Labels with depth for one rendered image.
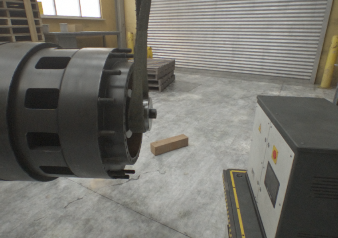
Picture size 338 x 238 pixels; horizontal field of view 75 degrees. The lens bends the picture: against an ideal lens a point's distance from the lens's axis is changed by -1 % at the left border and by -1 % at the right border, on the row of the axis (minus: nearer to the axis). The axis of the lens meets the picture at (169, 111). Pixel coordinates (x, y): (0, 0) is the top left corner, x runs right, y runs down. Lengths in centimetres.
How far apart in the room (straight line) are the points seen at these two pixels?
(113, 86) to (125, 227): 106
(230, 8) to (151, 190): 507
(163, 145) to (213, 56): 435
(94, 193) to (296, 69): 513
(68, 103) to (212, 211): 127
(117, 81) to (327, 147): 68
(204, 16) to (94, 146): 579
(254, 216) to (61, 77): 104
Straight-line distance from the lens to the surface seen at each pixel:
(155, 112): 88
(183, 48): 656
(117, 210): 171
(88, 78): 72
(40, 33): 456
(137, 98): 81
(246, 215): 125
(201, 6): 636
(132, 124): 85
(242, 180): 146
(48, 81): 77
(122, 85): 74
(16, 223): 187
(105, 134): 68
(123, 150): 77
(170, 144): 226
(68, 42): 563
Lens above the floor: 118
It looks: 21 degrees down
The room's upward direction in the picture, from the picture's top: straight up
